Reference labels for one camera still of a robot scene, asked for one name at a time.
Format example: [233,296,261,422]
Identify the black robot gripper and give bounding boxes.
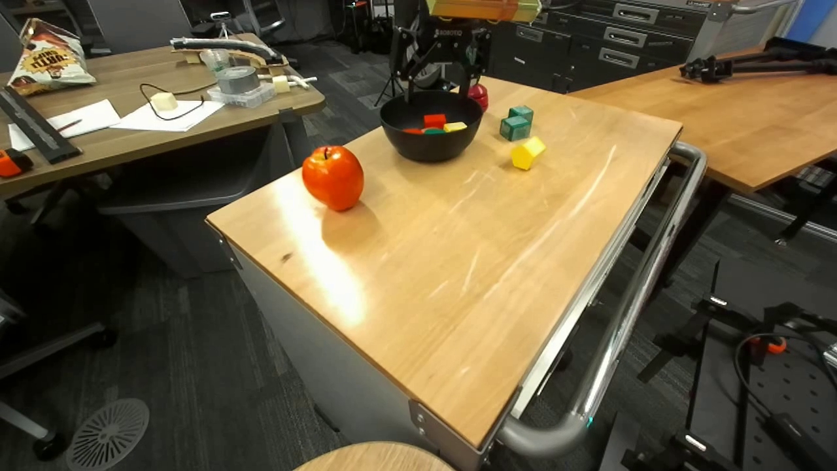
[393,19,493,90]

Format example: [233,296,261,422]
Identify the red toy radish green leaves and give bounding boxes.
[467,83,490,109]

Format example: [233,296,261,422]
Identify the teal wooden rectangular block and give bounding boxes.
[507,105,533,124]

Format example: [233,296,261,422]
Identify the teal wooden cube block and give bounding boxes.
[501,114,532,141]

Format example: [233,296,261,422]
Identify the red wooden block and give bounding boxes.
[423,112,447,129]

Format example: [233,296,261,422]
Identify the black bowl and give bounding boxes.
[380,91,484,163]

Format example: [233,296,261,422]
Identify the yellow wooden cube block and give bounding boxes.
[443,120,468,134]

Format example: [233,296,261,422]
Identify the green octagonal wooden block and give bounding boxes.
[422,129,447,135]

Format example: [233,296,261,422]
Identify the red apple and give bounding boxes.
[301,146,363,211]

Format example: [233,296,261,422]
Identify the black drawer cabinet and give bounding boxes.
[486,0,787,95]

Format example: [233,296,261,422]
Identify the grey tape roll container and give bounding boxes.
[208,66,273,108]

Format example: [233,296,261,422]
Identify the grey curved headband device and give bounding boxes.
[171,36,287,62]

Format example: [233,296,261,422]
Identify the white paper sheets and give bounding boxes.
[46,99,219,139]

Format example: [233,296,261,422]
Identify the wooden office desk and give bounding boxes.
[0,46,325,198]

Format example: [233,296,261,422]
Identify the snack chips bag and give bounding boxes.
[8,19,95,96]

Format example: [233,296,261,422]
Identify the round wooden stool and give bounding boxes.
[295,443,455,471]

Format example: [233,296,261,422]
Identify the black keyboard bar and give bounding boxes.
[0,87,78,165]

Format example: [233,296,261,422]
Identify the steel cart handle bar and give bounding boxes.
[498,141,707,457]

